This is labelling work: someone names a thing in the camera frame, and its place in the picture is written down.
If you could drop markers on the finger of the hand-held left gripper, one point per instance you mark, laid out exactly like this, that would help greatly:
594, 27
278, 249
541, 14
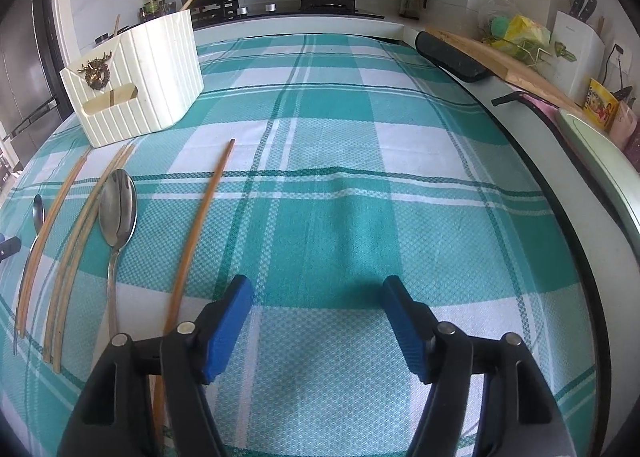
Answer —
10, 247

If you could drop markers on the white knife block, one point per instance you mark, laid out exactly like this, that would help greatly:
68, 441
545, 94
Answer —
575, 52

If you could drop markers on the pink container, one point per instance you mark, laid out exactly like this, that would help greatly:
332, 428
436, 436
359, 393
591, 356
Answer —
630, 132

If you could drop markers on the yellow plastic bag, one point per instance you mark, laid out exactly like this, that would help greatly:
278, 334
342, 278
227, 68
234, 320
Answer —
527, 32

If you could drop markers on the black gas stove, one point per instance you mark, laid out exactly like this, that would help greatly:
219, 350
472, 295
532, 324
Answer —
280, 9

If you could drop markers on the dark glass kettle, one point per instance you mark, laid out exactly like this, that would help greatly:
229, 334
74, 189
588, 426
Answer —
411, 2

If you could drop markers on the yellow snack packet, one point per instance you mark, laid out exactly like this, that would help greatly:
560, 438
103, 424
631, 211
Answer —
600, 104

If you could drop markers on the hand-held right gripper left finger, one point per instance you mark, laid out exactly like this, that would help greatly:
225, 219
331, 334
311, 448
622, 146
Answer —
227, 332

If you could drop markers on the small steel spoon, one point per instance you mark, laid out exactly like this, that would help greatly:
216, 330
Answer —
38, 214

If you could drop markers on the cream ribbed utensil holder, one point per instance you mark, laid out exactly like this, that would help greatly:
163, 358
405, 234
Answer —
150, 67

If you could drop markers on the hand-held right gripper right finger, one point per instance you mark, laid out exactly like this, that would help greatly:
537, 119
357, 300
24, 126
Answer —
405, 332

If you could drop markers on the teal checked tablecloth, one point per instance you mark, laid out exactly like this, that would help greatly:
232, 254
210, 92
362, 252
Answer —
325, 187

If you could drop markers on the green scrubber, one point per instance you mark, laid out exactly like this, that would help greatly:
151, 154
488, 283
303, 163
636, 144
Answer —
497, 26

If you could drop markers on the grey refrigerator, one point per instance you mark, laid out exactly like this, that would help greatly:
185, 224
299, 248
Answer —
25, 62

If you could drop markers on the dark sauce bottle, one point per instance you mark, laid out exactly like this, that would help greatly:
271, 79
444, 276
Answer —
170, 3
151, 4

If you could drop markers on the pale green appliance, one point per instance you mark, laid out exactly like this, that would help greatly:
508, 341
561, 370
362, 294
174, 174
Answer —
600, 152

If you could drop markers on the large steel spoon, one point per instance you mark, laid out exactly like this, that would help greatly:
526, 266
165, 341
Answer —
117, 212

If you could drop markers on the wooden cutting board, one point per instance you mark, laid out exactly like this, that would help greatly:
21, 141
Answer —
520, 72

